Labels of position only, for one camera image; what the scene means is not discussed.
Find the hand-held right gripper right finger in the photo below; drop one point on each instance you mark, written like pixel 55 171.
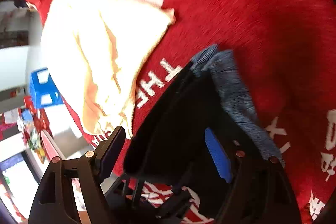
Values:
pixel 218 155

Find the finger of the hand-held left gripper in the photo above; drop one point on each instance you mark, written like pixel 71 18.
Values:
pixel 178 197

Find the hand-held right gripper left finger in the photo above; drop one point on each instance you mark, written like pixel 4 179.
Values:
pixel 113 150

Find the black pants with blue trim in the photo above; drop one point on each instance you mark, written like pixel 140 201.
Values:
pixel 183 113

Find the colourful blurred objects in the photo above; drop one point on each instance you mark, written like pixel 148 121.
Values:
pixel 32 134

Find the cream cloth with orange marks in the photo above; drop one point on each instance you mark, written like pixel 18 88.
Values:
pixel 92 56

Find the blue plastic stool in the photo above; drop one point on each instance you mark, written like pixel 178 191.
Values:
pixel 35 87

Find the red printed blanket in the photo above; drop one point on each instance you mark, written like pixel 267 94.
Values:
pixel 262 29

